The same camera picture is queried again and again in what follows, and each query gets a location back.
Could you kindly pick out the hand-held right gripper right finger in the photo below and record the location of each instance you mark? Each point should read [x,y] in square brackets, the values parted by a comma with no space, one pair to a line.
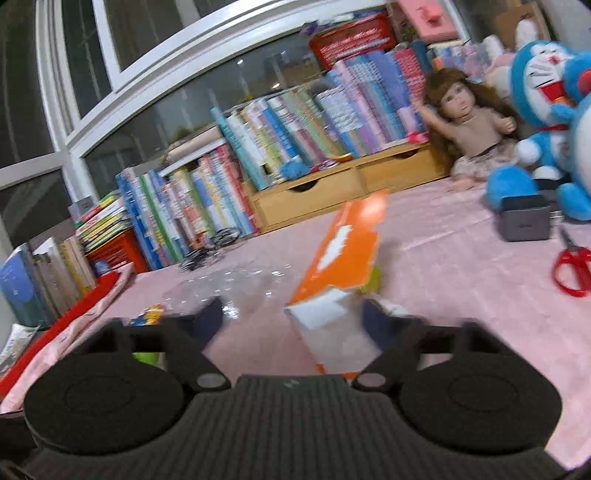
[375,325]

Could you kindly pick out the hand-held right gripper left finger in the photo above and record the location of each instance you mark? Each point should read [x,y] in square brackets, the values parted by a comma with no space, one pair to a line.
[208,321]

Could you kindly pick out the blue yellow snack packet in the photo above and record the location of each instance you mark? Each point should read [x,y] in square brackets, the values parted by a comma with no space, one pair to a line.
[150,316]

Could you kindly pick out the orange white carton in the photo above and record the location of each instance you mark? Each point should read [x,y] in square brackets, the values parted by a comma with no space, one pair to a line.
[341,249]

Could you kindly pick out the red plastic crate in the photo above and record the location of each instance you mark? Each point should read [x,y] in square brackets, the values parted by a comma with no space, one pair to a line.
[120,251]

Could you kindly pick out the row of colourful books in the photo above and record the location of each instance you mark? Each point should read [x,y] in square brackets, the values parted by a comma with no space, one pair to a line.
[351,106]
[194,203]

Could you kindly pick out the small blue tin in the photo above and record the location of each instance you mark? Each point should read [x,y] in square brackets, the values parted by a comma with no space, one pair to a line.
[100,267]

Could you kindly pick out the folded pink blanket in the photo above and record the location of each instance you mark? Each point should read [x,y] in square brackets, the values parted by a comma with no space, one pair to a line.
[83,323]

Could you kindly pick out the stack of flat books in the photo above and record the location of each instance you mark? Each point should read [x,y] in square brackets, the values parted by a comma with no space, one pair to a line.
[104,224]

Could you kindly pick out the row of pale books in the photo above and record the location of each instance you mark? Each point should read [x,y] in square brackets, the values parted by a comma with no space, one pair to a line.
[64,272]

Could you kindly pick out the wooden drawer organizer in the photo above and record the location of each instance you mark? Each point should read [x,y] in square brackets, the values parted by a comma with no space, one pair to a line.
[392,170]

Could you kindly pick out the small grey box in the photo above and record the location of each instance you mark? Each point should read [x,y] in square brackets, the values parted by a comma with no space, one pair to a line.
[81,207]

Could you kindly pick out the blue yarn ball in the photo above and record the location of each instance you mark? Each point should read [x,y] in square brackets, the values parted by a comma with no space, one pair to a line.
[294,170]

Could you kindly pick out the beige paper roll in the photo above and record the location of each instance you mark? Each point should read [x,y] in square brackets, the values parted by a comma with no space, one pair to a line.
[194,145]

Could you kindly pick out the dark grey charger box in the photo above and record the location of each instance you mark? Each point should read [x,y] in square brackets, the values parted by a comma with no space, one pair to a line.
[524,221]

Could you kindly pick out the large blue book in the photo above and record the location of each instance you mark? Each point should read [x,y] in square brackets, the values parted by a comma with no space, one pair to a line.
[21,286]

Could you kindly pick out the pink hair clip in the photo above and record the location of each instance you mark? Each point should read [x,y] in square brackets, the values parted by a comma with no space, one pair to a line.
[419,137]

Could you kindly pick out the magazine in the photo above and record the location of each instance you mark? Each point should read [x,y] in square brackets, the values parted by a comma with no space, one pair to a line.
[16,346]

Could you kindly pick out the red scissors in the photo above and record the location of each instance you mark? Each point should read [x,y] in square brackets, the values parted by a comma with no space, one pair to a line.
[572,265]

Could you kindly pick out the brown haired doll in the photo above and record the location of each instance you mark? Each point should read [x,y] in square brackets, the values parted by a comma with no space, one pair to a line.
[466,134]

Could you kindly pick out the large blue cat plush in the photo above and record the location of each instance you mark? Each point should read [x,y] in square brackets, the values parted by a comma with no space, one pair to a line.
[582,147]

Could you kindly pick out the row of thin books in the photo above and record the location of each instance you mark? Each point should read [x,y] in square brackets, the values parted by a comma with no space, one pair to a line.
[461,57]

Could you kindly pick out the pink rabbit plush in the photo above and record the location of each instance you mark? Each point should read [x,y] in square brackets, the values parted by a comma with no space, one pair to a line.
[496,69]

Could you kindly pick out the red plastic basket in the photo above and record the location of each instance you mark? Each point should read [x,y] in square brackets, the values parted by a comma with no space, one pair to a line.
[355,41]

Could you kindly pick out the small blue cat plush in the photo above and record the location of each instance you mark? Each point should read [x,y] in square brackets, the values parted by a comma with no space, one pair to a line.
[535,78]

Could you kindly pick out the pink house box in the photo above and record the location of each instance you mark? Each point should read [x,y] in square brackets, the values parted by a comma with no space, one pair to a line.
[434,21]

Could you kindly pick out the brown cardboard box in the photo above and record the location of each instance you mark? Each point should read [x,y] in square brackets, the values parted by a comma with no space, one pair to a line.
[510,21]

